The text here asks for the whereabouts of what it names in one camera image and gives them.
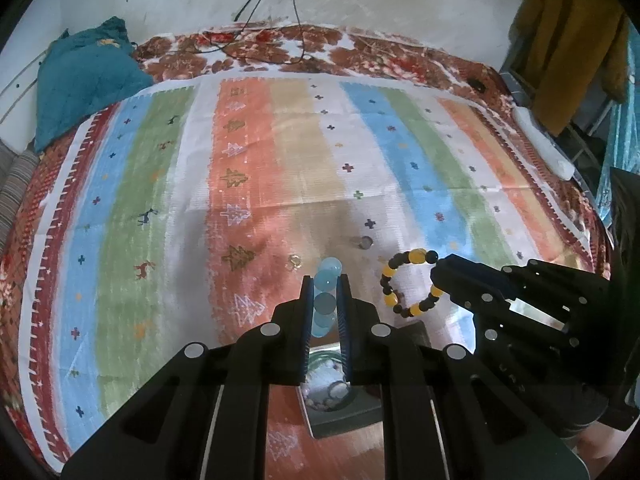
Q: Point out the mustard yellow garment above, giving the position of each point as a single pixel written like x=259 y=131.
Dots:
x=570 y=50

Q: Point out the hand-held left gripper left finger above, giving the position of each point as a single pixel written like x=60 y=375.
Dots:
x=306 y=330

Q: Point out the striped colourful mat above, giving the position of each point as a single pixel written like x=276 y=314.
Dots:
x=250 y=170

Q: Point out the light blue printed cloth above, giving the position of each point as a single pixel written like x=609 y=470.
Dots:
x=622 y=160

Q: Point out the teal pillow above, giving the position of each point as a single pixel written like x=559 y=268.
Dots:
x=85 y=85

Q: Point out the silver metal tin box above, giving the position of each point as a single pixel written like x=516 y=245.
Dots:
x=345 y=422

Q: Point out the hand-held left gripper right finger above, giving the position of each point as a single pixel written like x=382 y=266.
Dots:
x=345 y=330

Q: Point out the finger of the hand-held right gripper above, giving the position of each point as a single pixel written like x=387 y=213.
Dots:
x=465 y=285
x=560 y=290

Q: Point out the brown floral blanket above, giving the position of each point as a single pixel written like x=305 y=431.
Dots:
x=350 y=47

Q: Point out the white oblong object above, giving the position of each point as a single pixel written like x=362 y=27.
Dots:
x=545 y=145

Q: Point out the person's right forearm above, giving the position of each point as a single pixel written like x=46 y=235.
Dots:
x=597 y=447

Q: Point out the grey striped cushion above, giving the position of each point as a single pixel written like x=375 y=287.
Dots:
x=12 y=190

